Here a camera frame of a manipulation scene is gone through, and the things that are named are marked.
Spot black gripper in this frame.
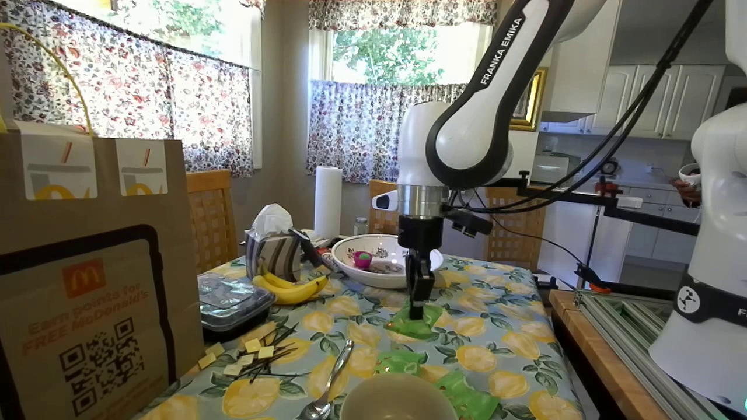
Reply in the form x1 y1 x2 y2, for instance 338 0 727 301
398 215 447 321

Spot green sachet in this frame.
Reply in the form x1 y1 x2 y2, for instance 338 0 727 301
386 303 447 340
376 347 429 377
434 368 502 420

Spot large floral white bowl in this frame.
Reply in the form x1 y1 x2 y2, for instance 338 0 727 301
330 231 447 292

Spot small white bowl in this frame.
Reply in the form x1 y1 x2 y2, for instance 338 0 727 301
338 373 462 420

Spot lemon print tablecloth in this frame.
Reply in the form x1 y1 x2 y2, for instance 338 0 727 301
135 254 589 420

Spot wooden chair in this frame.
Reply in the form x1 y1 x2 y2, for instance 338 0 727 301
486 183 549 272
366 179 405 235
184 167 241 275

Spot yellow banana bunch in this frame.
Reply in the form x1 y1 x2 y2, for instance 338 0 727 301
253 267 332 308

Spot white paper towel roll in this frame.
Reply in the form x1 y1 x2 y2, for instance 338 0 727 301
311 162 346 243

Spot dark napkin caddy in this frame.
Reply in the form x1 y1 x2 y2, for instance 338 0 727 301
242 226 328 284

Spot silver metal spoon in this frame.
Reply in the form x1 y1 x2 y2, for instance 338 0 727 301
296 337 357 420

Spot white tissue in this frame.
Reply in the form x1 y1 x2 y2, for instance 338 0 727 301
249 200 296 239

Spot floral window curtain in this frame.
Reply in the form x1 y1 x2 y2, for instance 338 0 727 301
0 0 258 174
303 77 470 187

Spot black zip tie bundle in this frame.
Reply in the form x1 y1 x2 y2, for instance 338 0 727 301
217 319 301 384

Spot black foil food tray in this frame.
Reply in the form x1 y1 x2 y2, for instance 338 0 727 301
196 272 279 335

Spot wooden mounting board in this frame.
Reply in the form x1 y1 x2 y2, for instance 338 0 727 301
547 287 668 420

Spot gold framed picture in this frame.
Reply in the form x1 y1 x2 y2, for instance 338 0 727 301
509 64 551 133

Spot white lower kitchen cabinets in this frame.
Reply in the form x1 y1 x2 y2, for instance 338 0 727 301
544 181 702 270

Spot white kitchen cabinets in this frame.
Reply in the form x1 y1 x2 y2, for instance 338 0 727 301
544 181 702 270
593 63 730 145

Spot floral curtain valance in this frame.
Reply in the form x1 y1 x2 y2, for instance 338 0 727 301
307 0 500 34

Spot white upper kitchen cabinets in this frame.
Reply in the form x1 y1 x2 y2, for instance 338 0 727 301
593 63 730 145

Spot brown paper bag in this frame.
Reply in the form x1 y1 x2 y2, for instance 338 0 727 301
0 21 206 420

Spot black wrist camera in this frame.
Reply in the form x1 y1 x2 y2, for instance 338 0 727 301
443 207 495 237

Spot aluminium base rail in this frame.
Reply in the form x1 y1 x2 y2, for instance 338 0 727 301
580 288 730 420

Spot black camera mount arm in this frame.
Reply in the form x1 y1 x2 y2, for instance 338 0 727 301
497 173 702 301

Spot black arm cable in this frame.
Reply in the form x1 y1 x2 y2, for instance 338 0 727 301
447 0 718 219

